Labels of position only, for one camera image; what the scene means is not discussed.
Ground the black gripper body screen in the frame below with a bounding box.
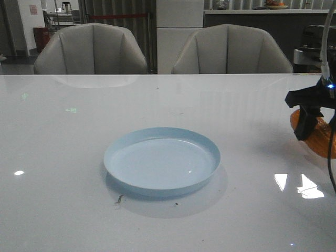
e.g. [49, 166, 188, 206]
[285, 77, 335, 108]

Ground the black gripper finger screen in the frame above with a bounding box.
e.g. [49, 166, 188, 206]
[294, 105, 323, 141]

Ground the orange plastic corn cob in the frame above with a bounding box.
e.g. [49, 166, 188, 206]
[290, 110, 335, 159]

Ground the light blue round plate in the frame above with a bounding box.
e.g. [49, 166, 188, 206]
[103, 127, 221, 197]

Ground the dark counter with white top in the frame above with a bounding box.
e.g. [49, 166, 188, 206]
[203, 9, 328, 63]

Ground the right beige leather chair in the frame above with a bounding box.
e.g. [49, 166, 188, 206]
[171, 24, 293, 74]

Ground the beige leather chair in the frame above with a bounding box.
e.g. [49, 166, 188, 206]
[171, 24, 293, 74]
[34, 23, 148, 75]

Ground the fruit bowl on counter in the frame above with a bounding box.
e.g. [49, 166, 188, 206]
[264, 0, 288, 10]

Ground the white cabinet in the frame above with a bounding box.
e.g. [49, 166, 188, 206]
[156, 0, 204, 74]

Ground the red barrier belt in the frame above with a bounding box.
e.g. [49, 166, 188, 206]
[88, 13, 148, 20]

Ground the left beige leather chair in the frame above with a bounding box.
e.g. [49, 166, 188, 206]
[34, 23, 148, 75]

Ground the red trash bin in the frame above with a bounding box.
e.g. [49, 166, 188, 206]
[33, 26, 50, 53]

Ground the black cable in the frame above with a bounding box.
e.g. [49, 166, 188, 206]
[327, 109, 336, 192]

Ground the white cable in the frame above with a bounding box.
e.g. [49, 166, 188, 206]
[320, 5, 336, 79]

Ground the pink wall poster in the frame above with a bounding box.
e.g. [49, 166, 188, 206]
[29, 5, 37, 16]

